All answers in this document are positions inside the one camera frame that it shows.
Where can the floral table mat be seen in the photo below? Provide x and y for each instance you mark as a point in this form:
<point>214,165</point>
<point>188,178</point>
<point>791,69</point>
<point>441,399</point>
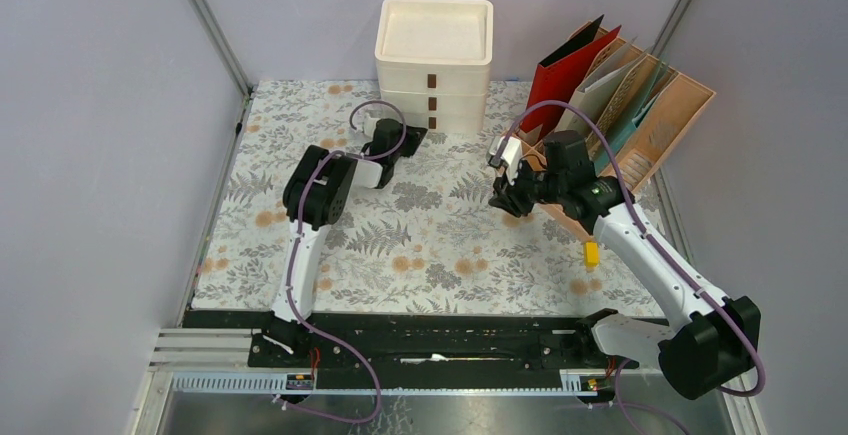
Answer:
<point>428,242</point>

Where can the teal folder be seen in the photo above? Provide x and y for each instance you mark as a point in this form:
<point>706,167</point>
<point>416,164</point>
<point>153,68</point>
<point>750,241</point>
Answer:
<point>635,111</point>

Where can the yellow eraser block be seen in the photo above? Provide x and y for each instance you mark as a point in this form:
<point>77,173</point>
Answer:
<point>591,254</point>

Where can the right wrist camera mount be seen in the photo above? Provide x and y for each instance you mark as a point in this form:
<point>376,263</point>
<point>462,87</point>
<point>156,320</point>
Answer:
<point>504,154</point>

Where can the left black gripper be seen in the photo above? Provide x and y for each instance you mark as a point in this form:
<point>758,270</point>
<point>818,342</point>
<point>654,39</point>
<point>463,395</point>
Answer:
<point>412,137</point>

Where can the red folder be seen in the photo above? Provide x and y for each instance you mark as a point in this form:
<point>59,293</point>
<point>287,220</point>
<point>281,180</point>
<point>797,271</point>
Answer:
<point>558,75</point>

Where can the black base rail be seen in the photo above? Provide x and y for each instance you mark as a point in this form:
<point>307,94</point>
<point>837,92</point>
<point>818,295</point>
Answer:
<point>418,351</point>

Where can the white three-drawer organizer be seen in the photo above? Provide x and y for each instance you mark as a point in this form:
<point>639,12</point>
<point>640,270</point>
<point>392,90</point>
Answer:
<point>433,61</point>

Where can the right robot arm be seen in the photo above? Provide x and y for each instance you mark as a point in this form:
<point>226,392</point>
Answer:
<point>710,338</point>

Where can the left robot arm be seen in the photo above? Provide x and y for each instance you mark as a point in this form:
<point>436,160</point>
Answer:
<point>315,198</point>

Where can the beige folder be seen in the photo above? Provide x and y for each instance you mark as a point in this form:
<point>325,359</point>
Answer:
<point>604,77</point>

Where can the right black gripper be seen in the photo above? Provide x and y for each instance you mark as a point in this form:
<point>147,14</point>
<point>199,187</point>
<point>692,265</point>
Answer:
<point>508,197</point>

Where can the orange plastic file rack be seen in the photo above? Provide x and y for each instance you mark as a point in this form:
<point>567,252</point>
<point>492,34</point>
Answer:
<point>679,101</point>

